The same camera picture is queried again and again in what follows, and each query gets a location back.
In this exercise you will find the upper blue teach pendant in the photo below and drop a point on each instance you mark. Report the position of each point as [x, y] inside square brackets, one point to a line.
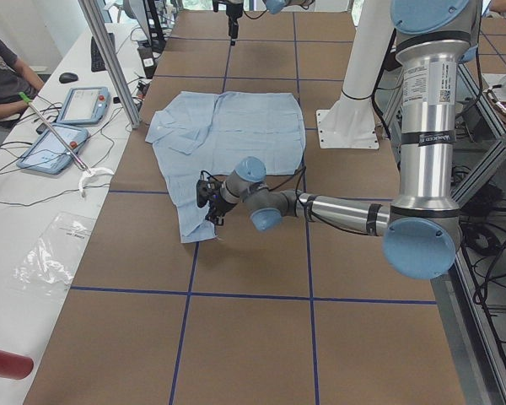
[84, 106]

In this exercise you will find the clear plastic bag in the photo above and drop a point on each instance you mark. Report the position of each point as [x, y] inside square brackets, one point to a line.
[50, 265]

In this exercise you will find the aluminium frame post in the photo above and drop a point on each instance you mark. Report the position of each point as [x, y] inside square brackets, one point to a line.
[94, 19]

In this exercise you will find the red cylinder bottle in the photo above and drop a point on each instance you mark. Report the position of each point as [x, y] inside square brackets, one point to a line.
[15, 366]

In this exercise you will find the light blue button shirt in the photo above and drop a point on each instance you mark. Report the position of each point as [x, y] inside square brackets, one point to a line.
[214, 132]

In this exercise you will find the blue teach pendant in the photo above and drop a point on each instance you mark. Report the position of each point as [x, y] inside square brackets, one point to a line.
[48, 155]
[84, 106]

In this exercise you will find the lower blue teach pendant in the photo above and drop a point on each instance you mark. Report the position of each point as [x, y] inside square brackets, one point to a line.
[48, 155]

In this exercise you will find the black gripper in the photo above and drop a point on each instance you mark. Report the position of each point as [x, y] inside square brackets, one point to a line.
[233, 18]
[221, 207]

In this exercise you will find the long grabber stick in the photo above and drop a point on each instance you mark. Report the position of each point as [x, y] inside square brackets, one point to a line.
[87, 172]

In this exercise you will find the seated person grey shirt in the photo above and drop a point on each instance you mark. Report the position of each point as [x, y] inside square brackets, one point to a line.
[16, 77]

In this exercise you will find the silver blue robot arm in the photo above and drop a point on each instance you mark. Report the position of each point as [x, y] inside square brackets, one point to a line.
[419, 228]
[276, 6]

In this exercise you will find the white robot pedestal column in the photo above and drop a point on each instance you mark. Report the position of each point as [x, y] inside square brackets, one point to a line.
[349, 123]

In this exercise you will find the black computer mouse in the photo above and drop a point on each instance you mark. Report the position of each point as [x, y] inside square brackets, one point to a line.
[66, 78]

